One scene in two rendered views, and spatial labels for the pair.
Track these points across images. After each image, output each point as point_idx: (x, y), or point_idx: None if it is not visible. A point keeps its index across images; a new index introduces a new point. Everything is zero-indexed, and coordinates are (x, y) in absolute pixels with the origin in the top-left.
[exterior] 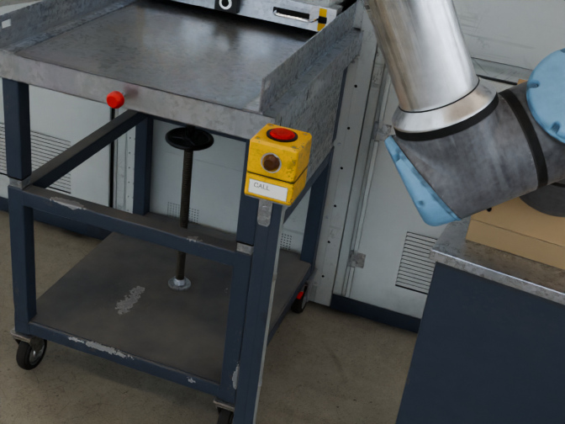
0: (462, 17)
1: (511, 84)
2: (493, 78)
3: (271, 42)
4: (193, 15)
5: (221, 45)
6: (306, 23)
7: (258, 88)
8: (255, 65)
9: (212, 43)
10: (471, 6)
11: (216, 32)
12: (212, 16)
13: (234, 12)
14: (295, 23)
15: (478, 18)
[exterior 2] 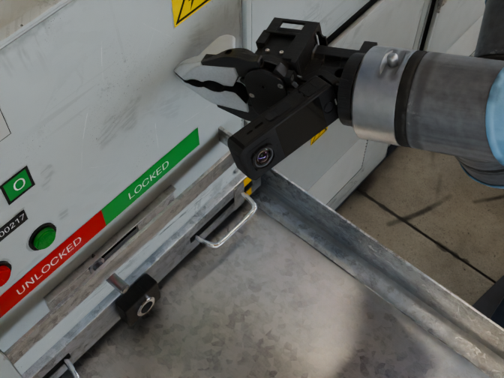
0: (305, 19)
1: (346, 28)
2: (331, 39)
3: (257, 278)
4: (105, 361)
5: (274, 364)
6: (231, 208)
7: (467, 371)
8: (365, 341)
9: (261, 376)
10: (312, 1)
11: (203, 350)
12: (112, 329)
13: (157, 299)
14: (219, 222)
15: (320, 4)
